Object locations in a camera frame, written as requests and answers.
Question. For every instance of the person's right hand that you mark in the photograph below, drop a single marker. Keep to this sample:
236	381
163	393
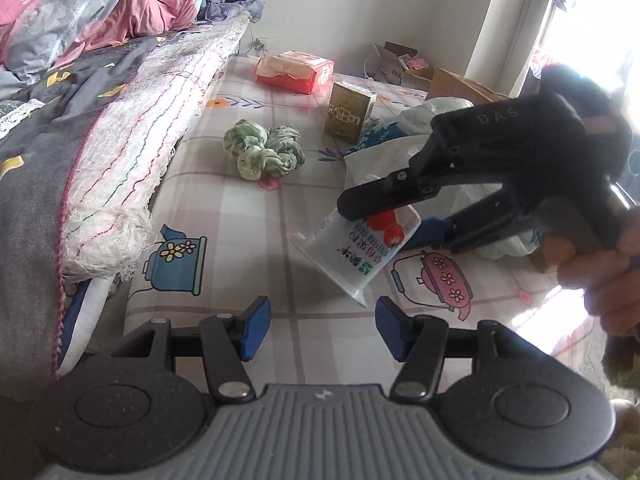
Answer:
600	280

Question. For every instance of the white teal plastic bag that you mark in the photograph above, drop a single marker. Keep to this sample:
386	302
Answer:
390	155

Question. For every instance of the printed plaid tablecloth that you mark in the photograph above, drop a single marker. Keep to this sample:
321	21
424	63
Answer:
280	220

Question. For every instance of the large brown cardboard box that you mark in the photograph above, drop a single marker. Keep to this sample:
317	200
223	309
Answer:
465	85

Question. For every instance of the red wet wipes pack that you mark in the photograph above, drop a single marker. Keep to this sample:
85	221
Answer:
295	70

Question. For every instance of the small open cardboard box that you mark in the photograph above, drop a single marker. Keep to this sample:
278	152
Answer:
400	67

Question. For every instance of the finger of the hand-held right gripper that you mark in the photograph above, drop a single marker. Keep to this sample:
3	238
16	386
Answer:
380	195
432	232

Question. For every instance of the pink grey quilt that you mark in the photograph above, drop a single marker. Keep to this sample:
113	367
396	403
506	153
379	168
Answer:
75	5

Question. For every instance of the grey flowered bed sheet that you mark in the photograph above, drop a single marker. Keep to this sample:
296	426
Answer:
30	185

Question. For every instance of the white woven blanket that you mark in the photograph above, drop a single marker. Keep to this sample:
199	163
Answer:
130	135

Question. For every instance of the white strawberry print pouch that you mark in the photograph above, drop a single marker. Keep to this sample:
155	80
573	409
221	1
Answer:
350	255

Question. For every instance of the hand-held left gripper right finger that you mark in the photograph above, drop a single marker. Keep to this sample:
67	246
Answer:
391	330

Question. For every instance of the green white scrunchie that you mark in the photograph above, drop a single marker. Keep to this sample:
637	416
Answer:
260	150

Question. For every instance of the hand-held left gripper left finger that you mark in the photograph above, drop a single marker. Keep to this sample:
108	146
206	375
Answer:
256	327

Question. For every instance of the blue grey clothes pile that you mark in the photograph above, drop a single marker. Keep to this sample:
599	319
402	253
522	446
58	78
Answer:
230	7

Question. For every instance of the wall outlet with plug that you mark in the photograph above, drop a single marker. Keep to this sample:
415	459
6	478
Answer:
262	43

